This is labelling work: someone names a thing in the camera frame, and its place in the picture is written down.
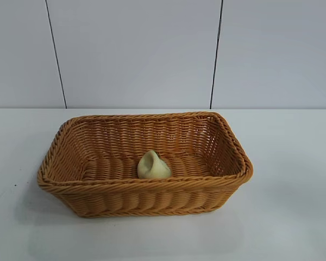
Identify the brown woven wicker basket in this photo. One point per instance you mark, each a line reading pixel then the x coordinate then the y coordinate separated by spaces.
pixel 141 198

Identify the pale yellow egg yolk pastry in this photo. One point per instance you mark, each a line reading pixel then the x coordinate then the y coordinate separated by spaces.
pixel 152 168

